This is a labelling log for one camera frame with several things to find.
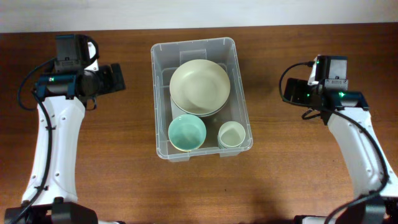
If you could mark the beige plastic bowl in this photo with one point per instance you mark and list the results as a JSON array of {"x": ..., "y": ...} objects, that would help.
[{"x": 211, "y": 113}]

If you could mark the mint green plastic bowl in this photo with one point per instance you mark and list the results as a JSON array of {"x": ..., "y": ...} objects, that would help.
[{"x": 187, "y": 132}]

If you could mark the light grey plastic cup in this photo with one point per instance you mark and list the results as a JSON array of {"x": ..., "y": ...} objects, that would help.
[{"x": 220, "y": 145}]

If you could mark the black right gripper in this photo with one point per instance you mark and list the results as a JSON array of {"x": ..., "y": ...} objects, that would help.
[{"x": 300, "y": 86}]

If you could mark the cream plastic cup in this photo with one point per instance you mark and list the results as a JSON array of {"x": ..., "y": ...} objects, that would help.
[{"x": 232, "y": 134}]

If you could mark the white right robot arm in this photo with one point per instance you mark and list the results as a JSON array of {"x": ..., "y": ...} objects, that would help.
[{"x": 346, "y": 113}]

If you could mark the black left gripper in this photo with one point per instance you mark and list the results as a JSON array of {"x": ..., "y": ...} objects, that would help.
[{"x": 111, "y": 85}]

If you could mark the clear plastic storage bin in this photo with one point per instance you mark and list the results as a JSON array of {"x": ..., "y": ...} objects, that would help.
[{"x": 166, "y": 58}]

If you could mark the white paper label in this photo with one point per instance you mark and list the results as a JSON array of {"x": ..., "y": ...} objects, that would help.
[{"x": 176, "y": 111}]

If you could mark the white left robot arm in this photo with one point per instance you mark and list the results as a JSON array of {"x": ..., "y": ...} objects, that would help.
[{"x": 61, "y": 97}]

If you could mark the cream plastic bowl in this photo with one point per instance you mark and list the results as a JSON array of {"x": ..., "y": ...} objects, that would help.
[{"x": 200, "y": 87}]

